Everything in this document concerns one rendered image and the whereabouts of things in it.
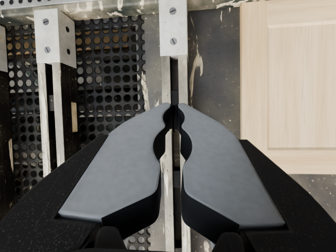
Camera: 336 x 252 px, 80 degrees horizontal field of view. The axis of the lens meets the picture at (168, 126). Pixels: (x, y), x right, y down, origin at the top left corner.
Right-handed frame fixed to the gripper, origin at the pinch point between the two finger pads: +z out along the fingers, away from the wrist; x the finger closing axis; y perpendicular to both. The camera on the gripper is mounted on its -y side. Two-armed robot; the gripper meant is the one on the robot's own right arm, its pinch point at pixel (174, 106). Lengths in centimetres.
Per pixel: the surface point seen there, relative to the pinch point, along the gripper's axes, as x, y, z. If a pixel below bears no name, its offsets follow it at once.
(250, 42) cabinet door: 17.3, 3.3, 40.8
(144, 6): -8.0, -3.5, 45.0
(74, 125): -26.6, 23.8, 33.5
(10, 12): -42, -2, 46
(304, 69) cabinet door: 29.8, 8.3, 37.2
